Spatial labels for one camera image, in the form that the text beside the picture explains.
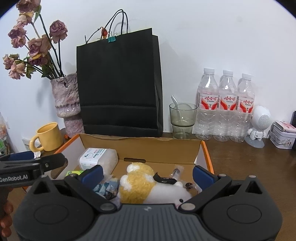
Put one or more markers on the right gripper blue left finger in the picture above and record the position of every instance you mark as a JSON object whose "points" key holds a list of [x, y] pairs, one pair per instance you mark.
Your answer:
{"points": [[92, 176]]}

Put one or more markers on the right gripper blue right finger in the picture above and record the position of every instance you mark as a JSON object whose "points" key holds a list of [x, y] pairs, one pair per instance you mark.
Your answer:
{"points": [[203, 178]]}

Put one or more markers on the small black sachet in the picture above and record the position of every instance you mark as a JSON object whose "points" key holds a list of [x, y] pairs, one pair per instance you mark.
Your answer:
{"points": [[164, 180]]}

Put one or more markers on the person's left hand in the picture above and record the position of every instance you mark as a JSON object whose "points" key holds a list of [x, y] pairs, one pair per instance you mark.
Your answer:
{"points": [[6, 221]]}

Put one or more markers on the crumpled clear plastic wrapper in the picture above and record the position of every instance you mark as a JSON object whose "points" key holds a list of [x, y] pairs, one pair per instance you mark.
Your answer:
{"points": [[108, 187]]}

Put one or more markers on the white wet wipes pack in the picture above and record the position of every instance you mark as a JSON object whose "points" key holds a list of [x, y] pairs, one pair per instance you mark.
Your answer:
{"points": [[107, 158]]}

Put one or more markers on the clear packet with dark disc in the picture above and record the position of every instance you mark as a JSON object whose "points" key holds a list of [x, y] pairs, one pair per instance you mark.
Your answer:
{"points": [[184, 174]]}

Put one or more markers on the white booklet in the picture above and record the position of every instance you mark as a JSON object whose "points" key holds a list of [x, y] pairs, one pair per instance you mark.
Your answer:
{"points": [[26, 143]]}

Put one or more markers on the orange cardboard pumpkin box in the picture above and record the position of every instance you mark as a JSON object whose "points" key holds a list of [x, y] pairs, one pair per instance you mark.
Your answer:
{"points": [[161, 154]]}

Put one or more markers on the yellow ceramic mug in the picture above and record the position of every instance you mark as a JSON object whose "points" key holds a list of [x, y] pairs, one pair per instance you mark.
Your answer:
{"points": [[49, 136]]}

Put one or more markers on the yellow white plush toy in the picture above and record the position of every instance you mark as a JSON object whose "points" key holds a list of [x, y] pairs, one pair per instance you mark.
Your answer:
{"points": [[139, 187]]}

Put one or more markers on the spoon in glass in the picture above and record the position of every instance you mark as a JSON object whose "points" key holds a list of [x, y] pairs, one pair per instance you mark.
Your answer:
{"points": [[179, 114]]}

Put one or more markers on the left clear water bottle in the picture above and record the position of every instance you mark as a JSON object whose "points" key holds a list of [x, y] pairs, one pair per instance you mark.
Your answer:
{"points": [[207, 103]]}

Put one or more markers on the clear water bottle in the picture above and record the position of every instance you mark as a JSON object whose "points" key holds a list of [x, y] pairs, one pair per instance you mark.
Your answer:
{"points": [[207, 103], [228, 94], [243, 114]]}

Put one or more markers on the right clear water bottle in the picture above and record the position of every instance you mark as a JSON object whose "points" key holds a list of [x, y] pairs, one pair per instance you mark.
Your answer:
{"points": [[243, 114]]}

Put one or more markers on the middle clear water bottle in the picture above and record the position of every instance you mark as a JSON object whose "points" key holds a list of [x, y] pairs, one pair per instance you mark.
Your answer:
{"points": [[228, 94]]}

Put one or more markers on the clear glass cup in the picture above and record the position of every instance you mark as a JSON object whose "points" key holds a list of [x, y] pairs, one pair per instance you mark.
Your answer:
{"points": [[188, 113]]}

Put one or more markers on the white robot figurine speaker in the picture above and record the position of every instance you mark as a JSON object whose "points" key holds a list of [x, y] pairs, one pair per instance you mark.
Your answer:
{"points": [[261, 120]]}

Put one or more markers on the small decorated tin box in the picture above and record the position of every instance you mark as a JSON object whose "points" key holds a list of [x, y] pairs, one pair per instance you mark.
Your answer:
{"points": [[282, 135]]}

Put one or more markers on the purple textured ceramic vase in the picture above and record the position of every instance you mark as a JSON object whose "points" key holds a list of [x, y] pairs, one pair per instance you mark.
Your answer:
{"points": [[67, 104]]}

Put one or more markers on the black paper shopping bag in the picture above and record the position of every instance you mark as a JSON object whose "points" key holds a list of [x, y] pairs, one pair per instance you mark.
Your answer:
{"points": [[120, 83]]}

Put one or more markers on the dried pink rose bouquet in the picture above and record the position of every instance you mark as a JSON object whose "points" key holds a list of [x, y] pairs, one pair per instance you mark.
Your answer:
{"points": [[44, 50]]}

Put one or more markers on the green binder clip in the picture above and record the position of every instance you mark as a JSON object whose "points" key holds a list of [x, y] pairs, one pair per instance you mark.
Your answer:
{"points": [[111, 38]]}

